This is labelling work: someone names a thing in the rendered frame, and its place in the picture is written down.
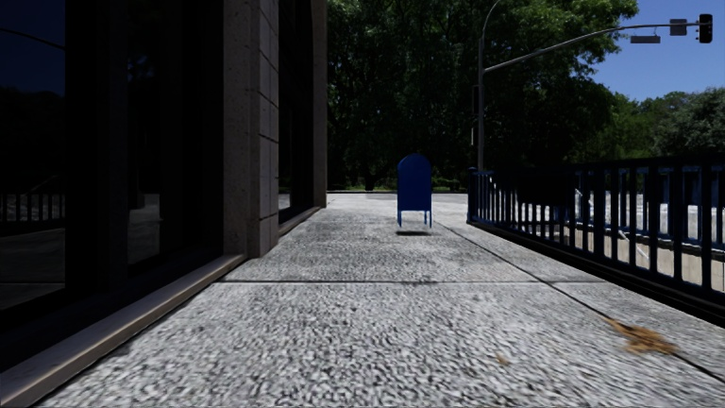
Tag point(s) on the trees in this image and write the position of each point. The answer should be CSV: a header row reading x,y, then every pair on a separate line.
x,y
408,56

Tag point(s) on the traffic light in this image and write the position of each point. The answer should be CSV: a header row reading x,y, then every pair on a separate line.
x,y
481,102

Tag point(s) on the dark stairway railing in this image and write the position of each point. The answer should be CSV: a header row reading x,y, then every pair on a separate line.
x,y
617,209

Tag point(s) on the grey stone building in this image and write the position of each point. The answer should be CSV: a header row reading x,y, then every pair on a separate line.
x,y
249,96

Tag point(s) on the blue letter box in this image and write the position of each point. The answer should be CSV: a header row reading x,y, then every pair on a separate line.
x,y
414,184

